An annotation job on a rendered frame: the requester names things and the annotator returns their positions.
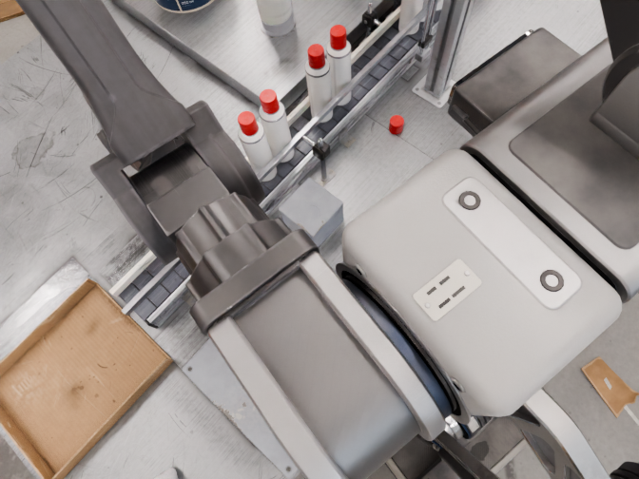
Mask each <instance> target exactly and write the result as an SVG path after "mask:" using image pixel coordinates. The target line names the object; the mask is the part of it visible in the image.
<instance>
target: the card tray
mask: <svg viewBox="0 0 639 479"><path fill-rule="evenodd" d="M122 309H123V308H122V307H121V306H120V305H119V304H118V303H117V302H116V301H115V300H114V299H113V298H112V297H111V296H110V295H109V294H108V293H107V292H106V291H105V290H104V289H103V288H102V287H101V286H100V285H99V284H98V283H97V282H95V281H93V280H91V279H89V278H87V279H86V280H85V281H84V282H83V283H82V284H81V285H80V286H79V287H78V288H77V289H76V290H75V291H73V292H72V293H71V294H70V295H69V296H68V297H67V298H66V299H65V300H64V301H63V302H62V303H61V304H60V305H59V306H58V307H57V308H56V309H55V310H54V311H53V312H51V313H50V314H49V315H48V316H47V317H46V318H45V319H44V320H43V321H42V322H41V323H40V324H39V325H38V326H37V327H36V328H35V329H34V330H33V331H32V332H31V333H30V334H28V335H27V336H26V337H25V338H24V339H23V340H22V341H21V342H20V343H19V344H18V345H17V346H16V347H15V348H14V349H13V350H12V351H11V352H10V353H9V354H7V355H6V356H5V357H4V358H3V359H2V360H1V361H0V426H1V427H2V428H3V430H4V431H5V432H6V433H7V435H8V436H9V437H10V439H11V440H12V441H13V443H14V444H15V445H16V447H17V448H18V449H19V450H20V451H21V452H22V453H23V455H24V456H25V457H26V459H27V460H28V461H29V463H30V464H31V465H32V467H33V468H34V469H35V471H36V472H37V473H38V475H39V476H40V477H41V478H42V479H64V478H65V477H66V476H67V475H68V474H69V473H70V472H71V471H72V470H73V468H74V467H75V466H76V465H77V464H78V463H79V462H80V461H81V460H82V459H83V458H84V457H85V456H86V455H87V453H88V452H89V451H90V450H91V449H92V448H93V447H94V446H95V445H96V444H97V443H98V442H99V441H100V439H101V438H102V437H103V436H104V435H105V434H106V433H107V432H108V431H109V430H110V429H111V428H112V427H113V425H114V424H115V423H116V422H117V421H118V420H119V419H120V418H121V417H122V416H123V415H124V414H125V413H126V411H127V410H128V409H129V408H130V407H131V406H132V405H133V404H134V403H135V402H136V401H137V400H138V399H139V398H140V396H141V395H142V394H143V393H144V392H145V391H146V390H147V389H148V388H149V387H150V386H151V385H152V384H153V382H154V381H155V380H156V379H157V378H158V377H159V376H160V375H161V374H162V373H163V372H164V371H165V369H166V368H167V367H168V366H169V365H170V364H171V363H172V362H173V361H174V360H173V359H172V358H171V357H170V356H169V355H168V354H167V353H166V352H165V351H164V350H163V349H162V348H161V347H160V346H159V345H158V344H157V343H156V342H155V341H154V340H153V339H152V338H151V337H150V336H149V335H148V334H147V333H146V332H145V331H144V330H143V329H142V328H141V327H140V326H139V325H138V324H137V323H136V322H135V321H134V320H133V319H132V318H131V317H130V316H127V315H125V314H124V313H123V312H122Z"/></svg>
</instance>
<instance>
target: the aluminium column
mask: <svg viewBox="0 0 639 479"><path fill-rule="evenodd" d="M473 4H474V0H443V5H442V9H441V13H440V17H439V22H438V26H437V31H436V38H435V42H434V46H433V51H432V55H431V60H430V64H429V68H428V72H427V77H426V81H425V86H424V89H425V90H426V91H428V92H430V93H431V94H433V95H435V96H436V97H437V98H438V97H439V96H440V95H441V94H442V93H443V92H444V91H445V90H446V89H447V87H448V86H449V83H450V81H451V78H452V74H453V71H454V68H455V62H456V59H457V55H458V53H459V50H460V46H461V43H462V40H463V36H464V33H465V30H466V27H467V24H468V21H469V17H470V14H471V10H472V7H473Z"/></svg>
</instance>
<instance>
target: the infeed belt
mask: <svg viewBox="0 0 639 479"><path fill-rule="evenodd" d="M440 13H441V11H438V12H436V15H435V19H434V23H433V26H434V25H435V24H436V23H437V22H438V21H439V17H440ZM398 23H399V18H398V19H397V20H396V21H395V23H394V24H393V25H392V26H391V27H389V28H388V29H387V30H386V31H385V32H384V33H383V34H382V36H380V37H379V38H378V39H377V40H376V41H375V43H374V44H373V45H372V46H370V47H369V48H368V49H367V50H366V51H365V52H364V53H363V54H362V55H361V56H360V57H359V58H358V59H357V60H356V61H355V62H354V63H353V64H352V65H351V80H352V79H353V78H354V77H355V76H356V75H357V74H358V73H359V72H360V71H361V70H362V69H363V68H364V67H365V66H366V65H367V64H368V63H369V62H370V61H371V60H372V59H373V58H374V57H375V56H376V55H377V54H378V53H379V52H380V51H381V50H382V49H383V48H384V47H385V46H386V45H387V44H388V43H389V42H390V41H391V40H392V39H393V38H394V37H395V36H396V35H397V34H398V33H399V31H398ZM423 26H424V23H421V24H419V29H418V32H417V33H416V34H415V35H413V36H405V37H404V38H403V39H402V40H401V41H400V42H399V43H398V44H397V45H396V46H395V47H394V48H393V49H392V50H391V51H390V52H389V53H388V54H387V55H386V56H385V57H384V58H383V59H382V60H381V61H380V62H379V63H378V64H377V65H376V66H375V67H374V68H373V69H372V70H371V71H370V72H369V73H368V74H367V75H366V76H365V77H364V78H363V79H362V80H361V81H360V82H359V83H358V84H357V85H356V86H355V87H354V88H353V89H352V90H351V97H352V98H351V101H350V103H349V104H348V105H345V106H336V107H335V108H334V109H333V118H332V119H331V120H330V121H329V122H328V123H325V124H318V125H317V126H316V127H315V128H314V129H313V130H312V131H311V132H310V133H309V134H308V135H307V137H308V138H310V139H311V140H312V141H314V142H315V143H316V142H317V141H318V138H322V139H324V138H325V137H326V135H327V134H328V133H329V132H330V131H331V130H332V129H333V128H334V127H335V126H336V125H337V124H338V123H339V122H340V121H341V120H342V119H343V118H344V117H345V116H346V115H347V114H348V113H349V112H350V111H351V110H352V109H353V108H354V107H355V106H356V105H357V104H358V103H359V102H360V101H361V100H362V99H363V98H364V97H365V96H366V94H367V93H368V92H369V91H370V90H371V89H372V88H373V87H374V86H375V85H376V84H377V83H378V82H379V81H380V80H381V79H382V78H383V77H384V76H385V75H386V74H387V73H388V72H389V71H390V70H391V69H392V68H393V67H394V66H395V65H396V64H397V63H398V62H399V61H400V60H401V59H402V58H403V57H404V56H405V54H406V53H407V52H408V51H409V50H410V49H411V48H412V47H413V46H414V45H415V44H416V43H417V42H418V41H419V40H420V39H421V36H422V31H423ZM302 116H303V117H302ZM311 120H312V116H311V107H310V106H309V107H308V108H307V109H306V110H305V111H304V112H303V113H302V114H301V115H300V116H299V117H298V119H297V120H296V121H295V122H293V123H292V124H291V126H292V127H291V126H289V130H290V134H291V139H293V138H294V137H295V136H296V135H297V134H298V133H299V132H300V131H301V130H302V129H303V128H304V127H305V126H306V125H307V124H308V123H309V122H310V121H311ZM294 150H295V155H294V158H293V159H292V160H291V161H290V162H288V163H279V164H278V165H277V166H276V167H277V171H278V172H277V176H276V178H275V179H274V180H273V181H271V182H261V187H262V189H263V192H264V195H265V197H267V196H268V195H269V194H270V193H271V192H272V191H273V190H274V189H275V188H276V187H277V186H278V185H279V184H280V183H281V182H282V181H283V180H284V179H285V178H286V177H287V175H288V174H289V173H290V172H291V171H292V170H293V169H294V168H295V167H296V166H297V165H298V164H299V163H300V162H301V161H302V160H303V159H304V158H305V157H306V156H307V155H308V154H309V153H310V152H311V151H312V146H311V145H309V144H308V143H306V142H305V141H301V142H300V143H299V144H298V145H297V146H296V147H295V148H294ZM164 267H165V265H164V264H163V263H162V262H160V261H159V260H158V258H155V259H154V260H153V261H152V262H151V263H150V264H149V265H148V266H147V267H146V268H145V269H144V271H143V272H142V273H141V274H140V275H139V276H137V277H136V278H135V279H134V280H133V281H132V282H133V283H134V284H133V283H130V284H129V285H128V286H127V287H126V288H125V289H124V291H123V292H122V293H121V294H120V295H119V297H120V298H121V299H122V300H123V301H124V302H125V303H126V304H128V303H129V302H130V301H131V300H132V299H133V298H134V297H135V296H136V295H137V294H138V293H139V292H140V291H141V290H142V289H143V288H144V287H145V286H146V285H147V284H148V283H149V282H150V281H151V280H152V279H153V278H154V277H155V276H156V275H157V274H158V273H159V272H160V271H161V270H162V269H163V268H164ZM189 276H190V275H189V273H188V272H187V270H186V269H185V267H184V265H183V264H182V263H180V264H179V265H178V266H177V267H176V268H175V269H174V270H173V271H172V272H171V273H170V274H169V275H168V276H167V277H166V278H165V279H164V280H163V281H162V282H161V283H160V284H159V285H158V286H157V287H156V288H155V289H154V290H153V291H152V292H151V293H150V294H149V295H148V296H147V297H146V298H145V299H144V300H143V301H142V302H141V303H140V304H139V305H138V306H137V307H136V308H135V309H134V310H133V311H134V312H135V313H136V314H137V315H138V316H139V317H140V318H141V319H142V320H143V321H146V320H147V319H148V318H149V317H150V316H151V315H152V314H153V313H154V312H155V311H156V310H157V309H158V308H159V307H160V306H161V305H162V304H163V303H164V302H165V301H166V300H167V299H168V298H169V297H170V295H171V294H172V293H173V292H174V291H175V290H176V289H177V288H178V287H179V286H180V285H181V284H182V283H183V282H184V281H185V280H186V279H187V278H188V277H189Z"/></svg>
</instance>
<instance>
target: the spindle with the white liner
mask: <svg viewBox="0 0 639 479"><path fill-rule="evenodd" d="M256 2H257V7H258V11H259V16H260V19H261V29H262V30H263V31H264V32H265V33H266V34H268V35H271V36H282V35H284V34H286V33H288V32H289V31H290V30H291V29H292V28H293V27H294V25H295V18H294V16H293V9H292V5H291V0H256Z"/></svg>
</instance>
